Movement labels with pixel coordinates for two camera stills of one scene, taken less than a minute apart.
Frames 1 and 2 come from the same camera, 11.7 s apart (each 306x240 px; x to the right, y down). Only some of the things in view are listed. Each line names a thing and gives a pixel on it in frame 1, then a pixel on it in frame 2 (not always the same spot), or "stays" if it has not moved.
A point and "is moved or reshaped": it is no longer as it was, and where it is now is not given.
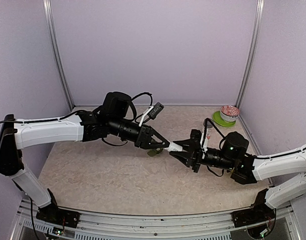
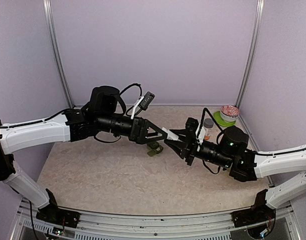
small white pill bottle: x=174 y=146 is moved or reshaped
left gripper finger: x=164 y=141 to x=157 y=129
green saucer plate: x=217 y=119 stays
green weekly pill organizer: x=152 y=152 stays
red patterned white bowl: x=229 y=113 stays
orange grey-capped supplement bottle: x=209 y=127 stays
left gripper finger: x=154 y=145 to x=147 y=140
